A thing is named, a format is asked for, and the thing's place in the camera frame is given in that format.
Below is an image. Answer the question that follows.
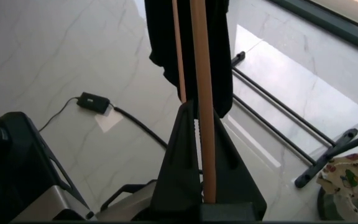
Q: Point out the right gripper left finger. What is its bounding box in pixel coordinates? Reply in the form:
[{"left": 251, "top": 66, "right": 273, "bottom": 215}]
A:
[{"left": 149, "top": 99, "right": 204, "bottom": 222}]

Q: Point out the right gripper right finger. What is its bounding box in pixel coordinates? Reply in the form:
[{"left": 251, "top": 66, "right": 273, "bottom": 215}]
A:
[{"left": 213, "top": 110, "right": 268, "bottom": 222}]

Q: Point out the pink clothes hanger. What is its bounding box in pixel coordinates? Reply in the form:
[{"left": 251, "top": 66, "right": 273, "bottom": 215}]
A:
[{"left": 171, "top": 0, "right": 218, "bottom": 204}]

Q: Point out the black garment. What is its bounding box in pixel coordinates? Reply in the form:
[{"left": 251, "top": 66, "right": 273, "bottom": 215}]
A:
[{"left": 143, "top": 0, "right": 234, "bottom": 119}]

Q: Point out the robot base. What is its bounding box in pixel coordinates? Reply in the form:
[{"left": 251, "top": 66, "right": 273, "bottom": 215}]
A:
[{"left": 0, "top": 111, "right": 160, "bottom": 224}]

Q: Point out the black clothes rack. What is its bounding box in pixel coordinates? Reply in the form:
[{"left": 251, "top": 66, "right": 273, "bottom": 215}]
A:
[{"left": 230, "top": 50, "right": 358, "bottom": 190}]

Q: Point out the cream printed garment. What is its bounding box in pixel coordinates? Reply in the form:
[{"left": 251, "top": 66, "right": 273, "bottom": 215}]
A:
[{"left": 315, "top": 152, "right": 358, "bottom": 222}]

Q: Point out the black power adapter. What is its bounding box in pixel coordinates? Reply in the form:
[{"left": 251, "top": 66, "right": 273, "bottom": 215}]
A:
[{"left": 75, "top": 91, "right": 111, "bottom": 115}]

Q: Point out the window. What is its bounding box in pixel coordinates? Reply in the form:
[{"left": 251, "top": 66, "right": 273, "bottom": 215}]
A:
[{"left": 266, "top": 0, "right": 358, "bottom": 57}]

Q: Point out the thick black cable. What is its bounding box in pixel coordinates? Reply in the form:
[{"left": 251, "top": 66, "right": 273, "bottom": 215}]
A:
[{"left": 112, "top": 105, "right": 170, "bottom": 150}]

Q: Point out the thin black cable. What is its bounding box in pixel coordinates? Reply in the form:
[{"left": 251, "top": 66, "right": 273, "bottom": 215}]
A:
[{"left": 38, "top": 96, "right": 80, "bottom": 133}]

